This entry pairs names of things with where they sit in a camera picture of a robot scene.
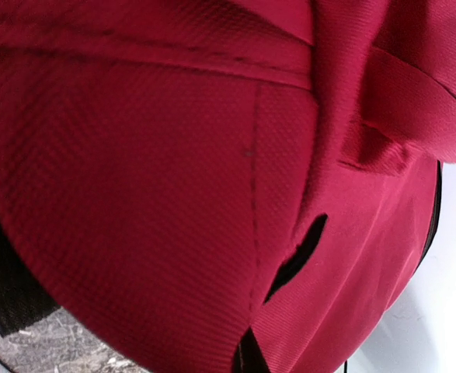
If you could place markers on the red student backpack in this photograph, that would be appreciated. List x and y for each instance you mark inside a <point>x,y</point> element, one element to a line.
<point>221,186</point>

